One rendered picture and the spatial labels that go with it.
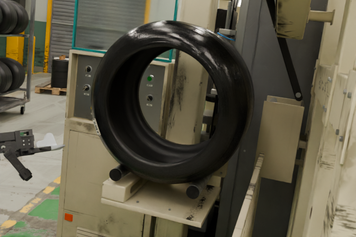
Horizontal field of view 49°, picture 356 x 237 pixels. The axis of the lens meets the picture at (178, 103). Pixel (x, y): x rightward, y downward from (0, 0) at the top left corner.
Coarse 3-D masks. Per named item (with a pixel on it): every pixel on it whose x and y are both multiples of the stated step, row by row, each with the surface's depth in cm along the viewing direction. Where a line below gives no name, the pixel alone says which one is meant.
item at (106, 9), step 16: (80, 0) 201; (96, 0) 199; (112, 0) 196; (128, 0) 194; (144, 0) 192; (160, 0) 189; (176, 0) 187; (80, 16) 203; (96, 16) 200; (112, 16) 198; (128, 16) 195; (144, 16) 193; (160, 16) 190; (176, 16) 189; (80, 32) 204; (96, 32) 201; (112, 32) 199; (80, 48) 204; (96, 48) 202
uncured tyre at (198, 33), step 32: (128, 32) 131; (160, 32) 124; (192, 32) 123; (128, 64) 154; (224, 64) 120; (96, 96) 133; (128, 96) 158; (224, 96) 120; (128, 128) 157; (224, 128) 122; (128, 160) 133; (160, 160) 154; (192, 160) 126; (224, 160) 127
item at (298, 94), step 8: (272, 0) 143; (272, 8) 143; (272, 16) 144; (280, 40) 144; (280, 48) 144; (288, 48) 144; (288, 56) 144; (288, 64) 144; (288, 72) 145; (296, 80) 144; (296, 88) 144; (296, 96) 145
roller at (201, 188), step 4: (208, 176) 143; (196, 180) 134; (200, 180) 135; (204, 180) 137; (208, 180) 142; (192, 184) 130; (196, 184) 130; (200, 184) 132; (204, 184) 136; (188, 188) 129; (192, 188) 128; (196, 188) 128; (200, 188) 130; (188, 192) 129; (192, 192) 128; (196, 192) 128; (200, 192) 130; (188, 196) 129; (192, 196) 129; (196, 196) 128
